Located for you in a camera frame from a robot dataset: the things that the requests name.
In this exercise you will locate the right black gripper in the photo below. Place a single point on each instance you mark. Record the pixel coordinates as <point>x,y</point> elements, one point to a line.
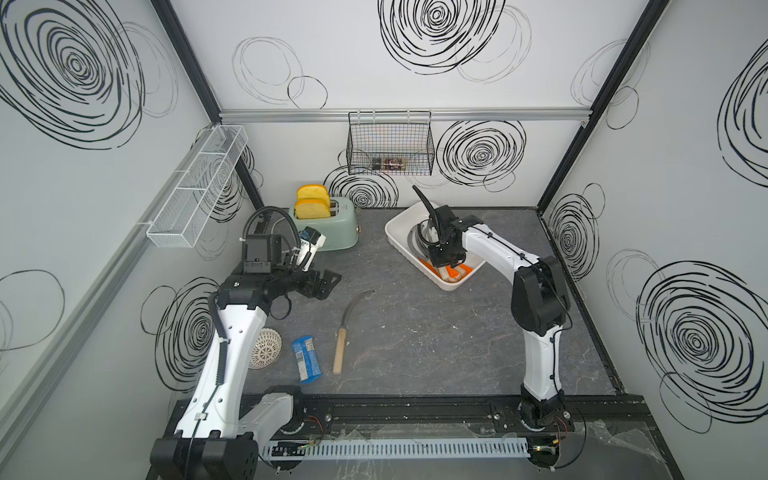
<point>436,261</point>

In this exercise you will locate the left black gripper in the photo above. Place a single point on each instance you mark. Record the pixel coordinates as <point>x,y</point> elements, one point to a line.
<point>324,285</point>

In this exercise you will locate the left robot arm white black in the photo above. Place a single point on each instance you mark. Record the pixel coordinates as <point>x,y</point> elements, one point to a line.
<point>215,439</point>

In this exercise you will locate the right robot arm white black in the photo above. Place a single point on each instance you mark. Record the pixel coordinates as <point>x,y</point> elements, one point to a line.
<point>539,302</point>

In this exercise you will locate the white rectangular storage box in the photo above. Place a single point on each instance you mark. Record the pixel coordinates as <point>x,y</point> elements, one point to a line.
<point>398,231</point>

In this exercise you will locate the white round sink strainer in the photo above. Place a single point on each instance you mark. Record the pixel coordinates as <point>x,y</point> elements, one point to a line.
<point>266,350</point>

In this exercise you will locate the blue snack packet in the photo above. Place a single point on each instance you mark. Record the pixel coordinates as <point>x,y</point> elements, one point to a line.
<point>306,358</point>

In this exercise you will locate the front yellow toast slice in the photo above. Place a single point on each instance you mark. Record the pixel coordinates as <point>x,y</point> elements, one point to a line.
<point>311,209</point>

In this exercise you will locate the yellow toast slice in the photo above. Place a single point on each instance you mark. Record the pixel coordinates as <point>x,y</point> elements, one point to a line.
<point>311,209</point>
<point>313,191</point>

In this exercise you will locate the small jar in basket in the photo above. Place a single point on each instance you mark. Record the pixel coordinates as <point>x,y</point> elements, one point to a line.
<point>389,164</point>

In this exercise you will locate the mint green toaster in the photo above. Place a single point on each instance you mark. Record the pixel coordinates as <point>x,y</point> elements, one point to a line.
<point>340,229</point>

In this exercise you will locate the rear yellow toast slice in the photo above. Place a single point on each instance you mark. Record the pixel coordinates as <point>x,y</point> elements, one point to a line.
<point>313,191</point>

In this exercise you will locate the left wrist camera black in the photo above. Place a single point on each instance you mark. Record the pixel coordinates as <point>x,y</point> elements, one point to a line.
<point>262,252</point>

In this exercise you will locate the white mesh wall shelf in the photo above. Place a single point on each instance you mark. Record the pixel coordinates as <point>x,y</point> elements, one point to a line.
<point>207,171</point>

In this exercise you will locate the black wire wall basket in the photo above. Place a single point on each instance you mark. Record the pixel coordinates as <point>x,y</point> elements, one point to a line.
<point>405,134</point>

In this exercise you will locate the white slotted cable duct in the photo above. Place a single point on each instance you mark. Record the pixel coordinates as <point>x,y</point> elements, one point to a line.
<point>397,449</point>

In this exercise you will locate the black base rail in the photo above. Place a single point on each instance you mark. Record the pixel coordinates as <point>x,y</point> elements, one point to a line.
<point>318,413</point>

